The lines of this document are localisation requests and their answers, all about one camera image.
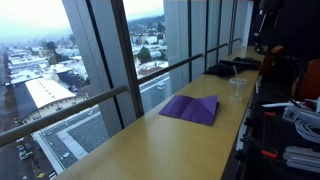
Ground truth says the purple paper folder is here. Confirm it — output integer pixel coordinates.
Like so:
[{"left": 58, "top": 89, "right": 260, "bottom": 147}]
[{"left": 158, "top": 94, "right": 220, "bottom": 126}]

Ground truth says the thin dark window railing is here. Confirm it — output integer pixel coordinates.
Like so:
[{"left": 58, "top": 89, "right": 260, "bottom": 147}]
[{"left": 137, "top": 53, "right": 204, "bottom": 85}]

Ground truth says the black cloth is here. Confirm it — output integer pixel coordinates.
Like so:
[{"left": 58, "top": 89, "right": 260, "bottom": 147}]
[{"left": 203, "top": 56, "right": 263, "bottom": 78}]

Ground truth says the grey window column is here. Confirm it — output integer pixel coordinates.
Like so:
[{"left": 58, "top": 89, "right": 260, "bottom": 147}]
[{"left": 62, "top": 0, "right": 144, "bottom": 138}]

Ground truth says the short dark window railing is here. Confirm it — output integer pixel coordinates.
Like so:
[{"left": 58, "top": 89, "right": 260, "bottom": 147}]
[{"left": 206, "top": 37, "right": 242, "bottom": 54}]

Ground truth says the clear drinking straw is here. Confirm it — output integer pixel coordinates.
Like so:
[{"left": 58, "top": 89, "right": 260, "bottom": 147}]
[{"left": 232, "top": 64, "right": 239, "bottom": 81}]

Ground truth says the clear plastic cup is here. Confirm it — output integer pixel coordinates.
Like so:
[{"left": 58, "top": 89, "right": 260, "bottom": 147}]
[{"left": 228, "top": 77, "right": 249, "bottom": 103}]

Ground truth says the thick grey window railing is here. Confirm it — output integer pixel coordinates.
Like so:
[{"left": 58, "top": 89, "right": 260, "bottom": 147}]
[{"left": 0, "top": 85, "right": 129, "bottom": 148}]

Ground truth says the black equipment cart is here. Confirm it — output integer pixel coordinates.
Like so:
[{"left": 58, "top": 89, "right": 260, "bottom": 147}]
[{"left": 233, "top": 81, "right": 320, "bottom": 180}]

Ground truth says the white pen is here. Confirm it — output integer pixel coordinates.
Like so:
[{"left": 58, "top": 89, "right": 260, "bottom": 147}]
[{"left": 261, "top": 101, "right": 294, "bottom": 108}]

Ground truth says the white adapter box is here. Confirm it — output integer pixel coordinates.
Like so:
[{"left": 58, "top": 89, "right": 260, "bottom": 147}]
[{"left": 282, "top": 106, "right": 320, "bottom": 123}]

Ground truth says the orange brown rounded object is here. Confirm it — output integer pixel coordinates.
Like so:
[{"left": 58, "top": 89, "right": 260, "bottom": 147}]
[{"left": 291, "top": 59, "right": 320, "bottom": 101}]

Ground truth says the white power strip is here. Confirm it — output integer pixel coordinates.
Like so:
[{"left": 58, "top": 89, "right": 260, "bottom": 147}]
[{"left": 283, "top": 145, "right": 320, "bottom": 174}]

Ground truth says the coiled white cable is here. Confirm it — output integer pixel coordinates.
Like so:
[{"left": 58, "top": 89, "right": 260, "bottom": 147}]
[{"left": 294, "top": 118, "right": 320, "bottom": 144}]

